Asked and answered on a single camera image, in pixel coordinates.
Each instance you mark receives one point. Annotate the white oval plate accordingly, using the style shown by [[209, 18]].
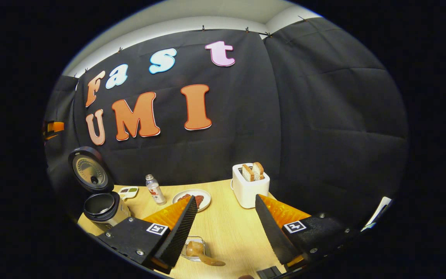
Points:
[[206, 195]]

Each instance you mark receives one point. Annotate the small white sauce dish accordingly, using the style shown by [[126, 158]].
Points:
[[128, 192]]

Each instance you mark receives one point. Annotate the toasted bread slice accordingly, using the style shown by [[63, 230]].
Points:
[[259, 170], [247, 173]]

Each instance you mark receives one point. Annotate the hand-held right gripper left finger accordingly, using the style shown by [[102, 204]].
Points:
[[178, 236]]

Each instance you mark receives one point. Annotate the black and silver rice cooker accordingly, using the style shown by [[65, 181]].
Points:
[[91, 170]]

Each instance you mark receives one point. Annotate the small clear drink bottle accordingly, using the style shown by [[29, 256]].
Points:
[[155, 192]]

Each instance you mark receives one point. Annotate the red meat piece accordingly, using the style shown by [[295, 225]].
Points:
[[199, 200], [184, 197]]

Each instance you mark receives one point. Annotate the white toaster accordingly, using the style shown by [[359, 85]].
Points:
[[248, 192]]

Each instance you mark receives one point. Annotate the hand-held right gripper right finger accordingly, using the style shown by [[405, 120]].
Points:
[[275, 234]]

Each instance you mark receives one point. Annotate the wooden spoon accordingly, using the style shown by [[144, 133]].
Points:
[[196, 250]]

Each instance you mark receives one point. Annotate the black backdrop cloth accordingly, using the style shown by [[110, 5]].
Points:
[[285, 116]]

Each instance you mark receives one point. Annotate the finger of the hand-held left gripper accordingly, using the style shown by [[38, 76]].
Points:
[[55, 126]]

